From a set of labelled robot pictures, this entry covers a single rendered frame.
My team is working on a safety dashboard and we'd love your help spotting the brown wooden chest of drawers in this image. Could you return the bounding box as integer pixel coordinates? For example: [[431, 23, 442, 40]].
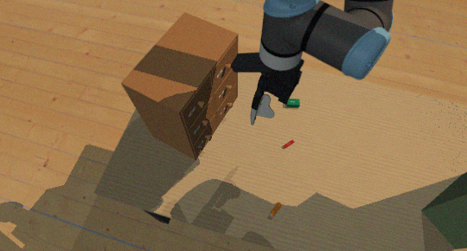
[[121, 12, 238, 160]]

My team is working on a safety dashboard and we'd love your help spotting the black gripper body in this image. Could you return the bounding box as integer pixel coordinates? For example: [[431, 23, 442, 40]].
[[258, 59, 304, 104]]

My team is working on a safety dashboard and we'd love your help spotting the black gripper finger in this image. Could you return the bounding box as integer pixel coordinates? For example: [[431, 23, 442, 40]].
[[250, 84, 275, 126]]

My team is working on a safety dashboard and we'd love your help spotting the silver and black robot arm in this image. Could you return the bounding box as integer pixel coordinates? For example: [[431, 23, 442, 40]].
[[231, 0, 393, 80]]

